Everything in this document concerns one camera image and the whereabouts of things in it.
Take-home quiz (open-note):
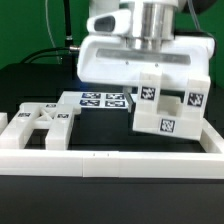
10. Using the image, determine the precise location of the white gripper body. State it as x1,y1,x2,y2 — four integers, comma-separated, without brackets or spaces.
77,0,217,91

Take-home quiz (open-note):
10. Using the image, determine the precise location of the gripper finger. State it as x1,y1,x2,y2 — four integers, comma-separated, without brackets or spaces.
123,87,135,113

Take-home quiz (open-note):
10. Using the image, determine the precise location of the white chair seat part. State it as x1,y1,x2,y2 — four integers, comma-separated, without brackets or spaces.
133,95,203,140

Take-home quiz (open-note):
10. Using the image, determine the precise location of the white chair back frame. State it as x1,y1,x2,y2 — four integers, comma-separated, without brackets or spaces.
0,103,81,151

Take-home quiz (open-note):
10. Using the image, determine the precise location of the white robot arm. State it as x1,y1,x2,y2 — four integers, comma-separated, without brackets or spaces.
77,0,216,118

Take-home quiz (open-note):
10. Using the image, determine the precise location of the white sheet with markers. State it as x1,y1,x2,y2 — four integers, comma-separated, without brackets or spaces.
58,91,137,109

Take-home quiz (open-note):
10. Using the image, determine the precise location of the white block left edge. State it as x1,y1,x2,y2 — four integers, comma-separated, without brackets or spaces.
0,113,8,134

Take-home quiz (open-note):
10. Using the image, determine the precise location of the white U-shaped obstacle fence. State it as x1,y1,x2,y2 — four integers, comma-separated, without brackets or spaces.
0,123,224,179

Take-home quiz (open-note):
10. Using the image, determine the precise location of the black hose upright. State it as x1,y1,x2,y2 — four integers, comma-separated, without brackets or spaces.
63,0,73,47

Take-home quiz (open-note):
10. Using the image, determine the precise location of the thin grey cable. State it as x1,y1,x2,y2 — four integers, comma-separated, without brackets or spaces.
45,0,63,65

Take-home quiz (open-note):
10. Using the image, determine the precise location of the black cable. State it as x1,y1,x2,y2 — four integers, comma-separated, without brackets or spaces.
19,45,81,64

